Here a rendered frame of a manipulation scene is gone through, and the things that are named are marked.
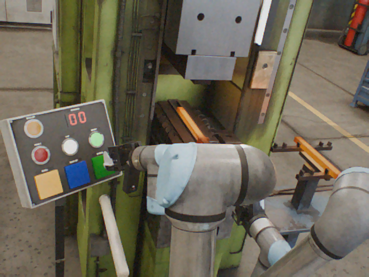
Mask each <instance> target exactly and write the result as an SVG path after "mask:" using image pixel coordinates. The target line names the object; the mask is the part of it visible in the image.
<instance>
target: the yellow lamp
mask: <svg viewBox="0 0 369 277"><path fill-rule="evenodd" d="M40 131H41V127H40V124H39V123H38V122H36V121H31V122H29V123H28V124H27V132H28V133H29V134H30V135H31V136H37V135H38V134H39V133H40Z"/></svg>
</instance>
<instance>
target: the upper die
mask: <svg viewBox="0 0 369 277"><path fill-rule="evenodd" d="M161 53H162V54H163V55H164V56H165V57H166V58H167V59H168V60H169V61H170V63H171V64H172V65H173V66H174V68H175V69H176V70H177V71H178V72H179V73H180V74H181V76H182V77H183V78H184V79H191V80H232V75H233V72H234V67H235V62H236V57H233V56H232V55H230V57H222V56H208V55H195V54H193V53H192V52H191V55H180V54H175V53H174V52H173V51H172V50H171V49H170V48H169V47H168V46H167V45H166V44H165V43H164V42H163V41H162V43H161Z"/></svg>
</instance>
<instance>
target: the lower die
mask: <svg viewBox="0 0 369 277"><path fill-rule="evenodd" d="M172 100H177V101H178V102H179V103H180V105H181V106H182V107H184V109H185V110H186V111H187V113H188V115H189V116H190V117H191V119H192V120H193V121H194V123H195V124H196V125H197V127H198V128H199V130H200V131H201V132H202V134H203V135H204V136H205V137H208V138H209V142H210V144H218V143H219V141H218V140H217V139H216V138H215V136H213V134H212V132H211V131H210V132H208V130H209V129H208V127H207V126H206V127H204V126H205V124H204V122H202V123H201V121H202V119H201V118H200V117H199V118H198V114H197V113H195V114H194V112H195V110H194V109H192V110H191V108H192V107H191V105H190V104H189V102H188V101H186V100H179V99H168V100H158V101H157V104H158V105H159V107H160V108H161V111H162V112H163V113H164V116H165V117H167V121H169V122H170V126H172V127H173V130H174V131H175V132H176V136H175V137H174V134H175V133H174V132H170V133H169V136H168V145H173V144H188V143H196V144H197V142H198V139H197V137H196V135H195V134H194V133H193V131H192V130H191V129H190V127H189V125H188V124H187V123H186V121H185V120H184V119H183V117H182V116H181V114H180V112H179V111H178V109H177V108H176V107H175V105H174V104H173V102H172ZM158 111H160V109H159V108H156V109H155V111H154V118H153V120H154V123H155V117H156V113H157V112H158ZM163 113H159V114H157V119H156V127H157V124H159V118H160V117H161V116H163ZM163 121H165V118H161V119H160V126H159V131H160V132H161V124H162V122H163ZM166 126H168V122H165V123H163V129H162V137H163V136H164V129H165V127H166ZM170 130H171V127H167V128H166V131H165V143H166V141H167V134H168V132H169V131H170ZM212 136H213V137H212Z"/></svg>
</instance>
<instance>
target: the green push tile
mask: <svg viewBox="0 0 369 277"><path fill-rule="evenodd" d="M91 161H92V166H93V170H94V173H95V177H96V179H100V178H103V177H106V176H108V175H111V174H114V173H115V171H107V170H106V169H105V168H104V165H103V164H104V155H100V156H97V157H94V158H91Z"/></svg>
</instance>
